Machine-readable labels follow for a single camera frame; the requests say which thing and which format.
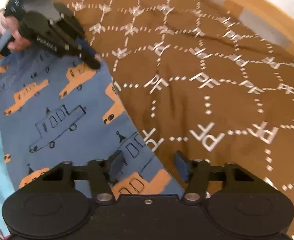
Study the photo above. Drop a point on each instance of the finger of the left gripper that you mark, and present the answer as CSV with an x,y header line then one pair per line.
x,y
89,57

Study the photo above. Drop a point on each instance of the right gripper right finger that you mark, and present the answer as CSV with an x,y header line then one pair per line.
x,y
195,174

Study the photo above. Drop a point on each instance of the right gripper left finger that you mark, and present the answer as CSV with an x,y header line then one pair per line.
x,y
102,173

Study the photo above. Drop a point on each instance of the blue patterned pajama pants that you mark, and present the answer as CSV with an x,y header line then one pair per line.
x,y
55,109

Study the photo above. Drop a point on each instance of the brown PF patterned blanket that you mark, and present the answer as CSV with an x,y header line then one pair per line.
x,y
195,77

